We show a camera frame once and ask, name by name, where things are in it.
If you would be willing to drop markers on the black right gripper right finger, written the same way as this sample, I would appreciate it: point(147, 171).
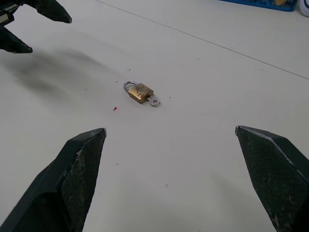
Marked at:
point(277, 174)

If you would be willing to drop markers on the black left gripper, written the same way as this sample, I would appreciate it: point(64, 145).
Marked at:
point(6, 13)

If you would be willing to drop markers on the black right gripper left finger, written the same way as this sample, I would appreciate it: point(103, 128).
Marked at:
point(55, 188)

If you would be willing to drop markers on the silver key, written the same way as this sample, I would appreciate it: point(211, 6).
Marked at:
point(154, 101)

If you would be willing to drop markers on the small red scrap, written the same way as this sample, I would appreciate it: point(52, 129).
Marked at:
point(116, 108)

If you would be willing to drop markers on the brass padlock with steel shackle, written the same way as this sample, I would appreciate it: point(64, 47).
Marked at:
point(141, 93)

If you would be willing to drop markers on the white rounded object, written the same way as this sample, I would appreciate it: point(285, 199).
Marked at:
point(304, 7)

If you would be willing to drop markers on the blue tray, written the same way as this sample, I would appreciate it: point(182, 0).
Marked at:
point(260, 3)

